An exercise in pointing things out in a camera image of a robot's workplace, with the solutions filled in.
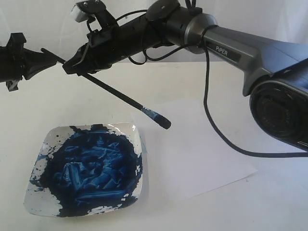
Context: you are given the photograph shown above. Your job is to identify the black paintbrush silver ferrule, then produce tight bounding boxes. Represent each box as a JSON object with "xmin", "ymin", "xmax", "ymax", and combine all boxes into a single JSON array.
[{"xmin": 40, "ymin": 47, "xmax": 172, "ymax": 129}]

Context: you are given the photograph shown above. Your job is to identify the white backdrop cloth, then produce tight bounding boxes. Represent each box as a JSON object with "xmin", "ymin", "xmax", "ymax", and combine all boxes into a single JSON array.
[{"xmin": 0, "ymin": 0, "xmax": 308, "ymax": 59}]

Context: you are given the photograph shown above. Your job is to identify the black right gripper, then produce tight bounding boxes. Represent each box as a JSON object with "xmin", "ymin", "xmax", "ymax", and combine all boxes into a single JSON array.
[{"xmin": 63, "ymin": 15, "xmax": 154, "ymax": 75}]

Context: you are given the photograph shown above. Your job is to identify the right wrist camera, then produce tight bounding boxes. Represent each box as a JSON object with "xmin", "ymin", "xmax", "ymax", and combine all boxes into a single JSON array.
[{"xmin": 70, "ymin": 0, "xmax": 106, "ymax": 23}]

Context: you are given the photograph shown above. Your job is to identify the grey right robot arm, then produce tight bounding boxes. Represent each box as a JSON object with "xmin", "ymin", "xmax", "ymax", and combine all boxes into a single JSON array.
[{"xmin": 63, "ymin": 0, "xmax": 308, "ymax": 158}]

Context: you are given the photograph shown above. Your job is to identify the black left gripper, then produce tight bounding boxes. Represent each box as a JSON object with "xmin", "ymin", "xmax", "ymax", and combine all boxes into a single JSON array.
[{"xmin": 0, "ymin": 33, "xmax": 57, "ymax": 91}]

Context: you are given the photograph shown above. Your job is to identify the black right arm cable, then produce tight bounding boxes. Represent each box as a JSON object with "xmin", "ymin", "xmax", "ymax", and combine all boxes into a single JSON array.
[{"xmin": 86, "ymin": 0, "xmax": 308, "ymax": 158}]

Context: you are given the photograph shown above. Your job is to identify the white paper sheet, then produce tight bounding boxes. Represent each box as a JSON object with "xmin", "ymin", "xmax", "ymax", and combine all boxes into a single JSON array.
[{"xmin": 132, "ymin": 100, "xmax": 257, "ymax": 201}]

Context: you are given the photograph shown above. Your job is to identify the white plate with blue paint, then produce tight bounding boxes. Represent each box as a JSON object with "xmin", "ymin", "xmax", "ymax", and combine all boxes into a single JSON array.
[{"xmin": 24, "ymin": 122, "xmax": 143, "ymax": 217}]

